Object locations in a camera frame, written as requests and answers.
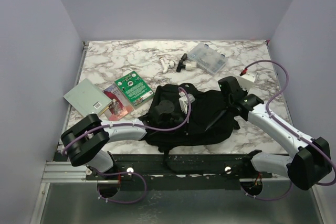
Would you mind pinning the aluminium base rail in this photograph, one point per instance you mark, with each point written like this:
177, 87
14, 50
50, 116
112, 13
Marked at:
65, 172

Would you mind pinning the black student backpack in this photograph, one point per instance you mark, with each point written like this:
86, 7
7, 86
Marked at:
209, 122

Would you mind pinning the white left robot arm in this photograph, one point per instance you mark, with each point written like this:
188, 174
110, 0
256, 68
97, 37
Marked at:
83, 142

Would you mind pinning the purple red paperback book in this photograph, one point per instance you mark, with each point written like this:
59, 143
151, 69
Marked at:
119, 107

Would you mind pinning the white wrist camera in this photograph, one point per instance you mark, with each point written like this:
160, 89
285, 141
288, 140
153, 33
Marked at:
246, 81
184, 101

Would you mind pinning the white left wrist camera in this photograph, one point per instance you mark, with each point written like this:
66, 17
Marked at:
184, 101

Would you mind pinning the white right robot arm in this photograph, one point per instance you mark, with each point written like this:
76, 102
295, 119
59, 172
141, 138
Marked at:
308, 160

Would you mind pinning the grey-green notebook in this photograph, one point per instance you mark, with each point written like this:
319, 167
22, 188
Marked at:
87, 98

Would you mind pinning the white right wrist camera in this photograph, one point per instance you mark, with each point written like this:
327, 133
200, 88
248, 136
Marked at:
246, 81

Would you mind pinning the clear plastic organizer box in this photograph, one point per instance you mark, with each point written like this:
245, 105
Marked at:
207, 58

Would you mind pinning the black and white valve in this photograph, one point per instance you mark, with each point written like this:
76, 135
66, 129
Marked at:
186, 66

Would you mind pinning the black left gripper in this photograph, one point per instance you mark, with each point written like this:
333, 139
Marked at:
185, 117

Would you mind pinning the white plastic pipe fitting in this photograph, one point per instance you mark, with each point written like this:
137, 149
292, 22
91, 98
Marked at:
166, 65

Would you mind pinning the green paperback book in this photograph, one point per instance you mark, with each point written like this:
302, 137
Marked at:
135, 89

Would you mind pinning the black mounting plate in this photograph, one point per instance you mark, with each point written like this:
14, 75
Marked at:
140, 183

